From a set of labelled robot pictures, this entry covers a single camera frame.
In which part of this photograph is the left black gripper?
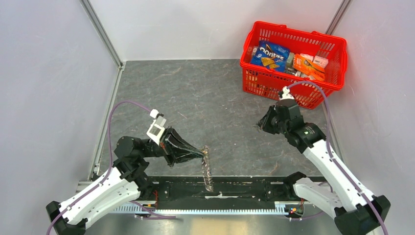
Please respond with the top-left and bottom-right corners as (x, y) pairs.
(141, 125), (205, 166)

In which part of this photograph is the round keyring disc with keys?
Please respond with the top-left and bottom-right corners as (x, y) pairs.
(201, 145), (214, 192)

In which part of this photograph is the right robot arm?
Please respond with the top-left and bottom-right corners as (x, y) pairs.
(257, 99), (391, 235)

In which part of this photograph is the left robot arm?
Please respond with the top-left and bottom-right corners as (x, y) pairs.
(46, 127), (206, 235)

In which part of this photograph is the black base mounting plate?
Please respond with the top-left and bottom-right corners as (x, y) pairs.
(139, 176), (300, 210)

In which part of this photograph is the blue Doritos bag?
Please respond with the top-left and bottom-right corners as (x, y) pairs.
(250, 40), (290, 72)

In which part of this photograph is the orange snack box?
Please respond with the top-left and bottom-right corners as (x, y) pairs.
(293, 54), (325, 81)

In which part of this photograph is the red plastic shopping basket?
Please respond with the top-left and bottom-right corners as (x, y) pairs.
(240, 21), (347, 109)

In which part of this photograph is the pink small box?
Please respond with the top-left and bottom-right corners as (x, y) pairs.
(313, 55), (329, 68)

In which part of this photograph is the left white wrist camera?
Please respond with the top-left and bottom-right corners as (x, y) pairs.
(146, 109), (166, 145)

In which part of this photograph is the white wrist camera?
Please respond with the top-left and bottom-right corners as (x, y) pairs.
(278, 86), (295, 100)
(146, 109), (166, 145)

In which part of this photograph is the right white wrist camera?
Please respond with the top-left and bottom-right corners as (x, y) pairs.
(278, 86), (295, 100)

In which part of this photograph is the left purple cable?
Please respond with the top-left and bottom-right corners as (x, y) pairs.
(45, 100), (153, 235)

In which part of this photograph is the purple cable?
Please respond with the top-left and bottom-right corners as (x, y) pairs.
(45, 100), (153, 235)
(287, 81), (387, 235)

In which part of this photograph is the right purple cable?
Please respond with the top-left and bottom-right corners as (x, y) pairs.
(287, 81), (387, 235)

